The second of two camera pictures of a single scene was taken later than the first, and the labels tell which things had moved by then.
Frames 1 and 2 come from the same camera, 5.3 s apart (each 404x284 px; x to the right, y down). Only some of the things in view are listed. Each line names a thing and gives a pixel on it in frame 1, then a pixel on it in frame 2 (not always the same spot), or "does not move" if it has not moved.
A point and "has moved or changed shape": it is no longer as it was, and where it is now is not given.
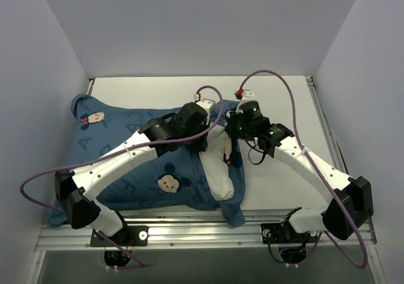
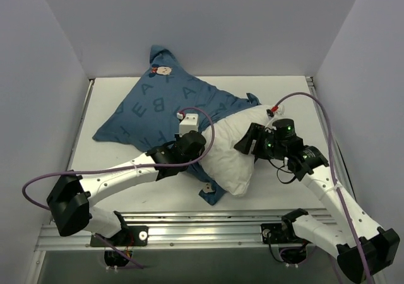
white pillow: x=214 y=161 has moved or changed shape
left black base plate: x=129 y=236 does not move
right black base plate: x=278 y=233 does not move
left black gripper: x=204 y=136 -> x=196 y=139
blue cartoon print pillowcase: x=180 y=180 -> x=149 y=118
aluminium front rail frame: x=197 y=231 does not move
